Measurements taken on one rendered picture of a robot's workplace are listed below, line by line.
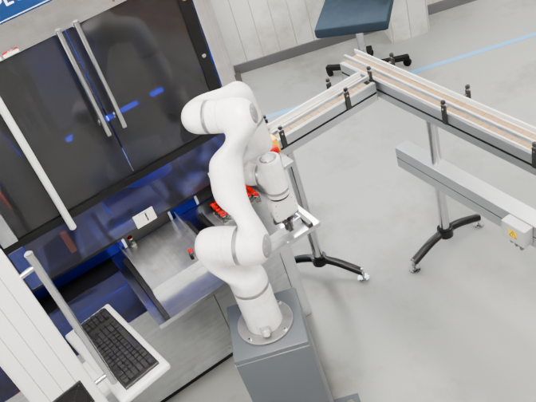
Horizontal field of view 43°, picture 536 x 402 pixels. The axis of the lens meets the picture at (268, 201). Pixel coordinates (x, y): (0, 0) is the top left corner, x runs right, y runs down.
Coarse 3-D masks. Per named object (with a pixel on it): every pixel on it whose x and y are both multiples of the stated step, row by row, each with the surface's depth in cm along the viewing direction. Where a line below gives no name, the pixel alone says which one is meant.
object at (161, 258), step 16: (176, 224) 276; (144, 240) 273; (160, 240) 270; (176, 240) 268; (192, 240) 265; (128, 256) 268; (144, 256) 265; (160, 256) 263; (176, 256) 261; (144, 272) 258; (160, 272) 256; (176, 272) 254; (192, 272) 251; (160, 288) 247
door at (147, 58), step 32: (128, 0) 222; (160, 0) 227; (96, 32) 221; (128, 32) 226; (160, 32) 232; (128, 64) 231; (160, 64) 238; (192, 64) 244; (128, 96) 237; (160, 96) 243; (192, 96) 250; (128, 128) 242; (160, 128) 249; (128, 160) 248
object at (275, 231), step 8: (256, 192) 278; (264, 192) 276; (264, 200) 273; (256, 208) 270; (264, 208) 269; (208, 216) 274; (264, 216) 265; (296, 216) 258; (216, 224) 269; (232, 224) 266; (264, 224) 262; (272, 224) 260; (280, 224) 259; (296, 224) 255; (272, 232) 257; (280, 232) 253; (272, 240) 252
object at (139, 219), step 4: (148, 208) 260; (152, 208) 261; (144, 212) 260; (148, 212) 261; (152, 212) 262; (136, 216) 259; (140, 216) 260; (144, 216) 261; (148, 216) 262; (152, 216) 263; (136, 220) 260; (140, 220) 261; (144, 220) 262; (148, 220) 263; (136, 224) 260; (140, 224) 261; (144, 224) 262
